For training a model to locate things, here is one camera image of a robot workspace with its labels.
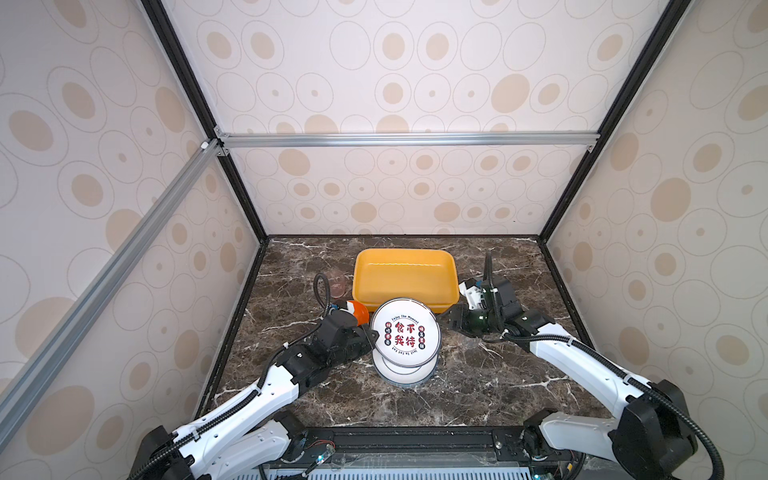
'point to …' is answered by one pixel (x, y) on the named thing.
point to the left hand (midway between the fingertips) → (389, 333)
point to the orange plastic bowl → (361, 313)
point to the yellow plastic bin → (426, 274)
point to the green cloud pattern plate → (404, 375)
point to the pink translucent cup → (337, 282)
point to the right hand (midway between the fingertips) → (442, 320)
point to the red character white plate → (409, 332)
